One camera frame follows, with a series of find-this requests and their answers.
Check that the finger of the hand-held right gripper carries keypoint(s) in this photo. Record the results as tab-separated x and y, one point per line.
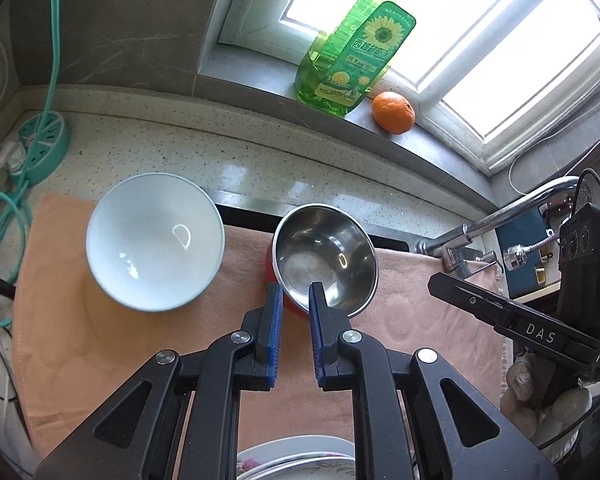
505	317

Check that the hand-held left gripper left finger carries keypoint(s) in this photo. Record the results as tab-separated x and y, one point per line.
276	335

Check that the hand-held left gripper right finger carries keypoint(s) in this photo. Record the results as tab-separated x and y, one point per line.
314	335

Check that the red steel bowl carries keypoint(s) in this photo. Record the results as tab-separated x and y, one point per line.
325	255

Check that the large pink floral plate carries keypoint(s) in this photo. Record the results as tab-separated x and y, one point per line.
290	445

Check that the light blue ceramic bowl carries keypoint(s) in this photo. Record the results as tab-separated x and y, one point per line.
150	245

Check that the person's right hand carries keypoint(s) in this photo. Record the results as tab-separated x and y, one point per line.
520	385

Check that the blue knife block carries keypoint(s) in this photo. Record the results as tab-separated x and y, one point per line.
525	280

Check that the chrome kitchen faucet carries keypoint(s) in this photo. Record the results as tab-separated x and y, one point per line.
510	215

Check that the peach towel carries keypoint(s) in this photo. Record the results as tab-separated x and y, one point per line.
130	360

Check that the orange fruit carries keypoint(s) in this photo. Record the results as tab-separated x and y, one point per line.
392	112

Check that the green dish soap bottle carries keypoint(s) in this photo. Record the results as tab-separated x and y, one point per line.
350	55

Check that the round teal power strip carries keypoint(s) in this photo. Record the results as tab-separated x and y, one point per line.
45	145

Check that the white power plug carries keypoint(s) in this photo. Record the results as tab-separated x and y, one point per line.
10	157

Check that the white window frame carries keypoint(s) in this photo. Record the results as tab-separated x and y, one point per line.
480	110

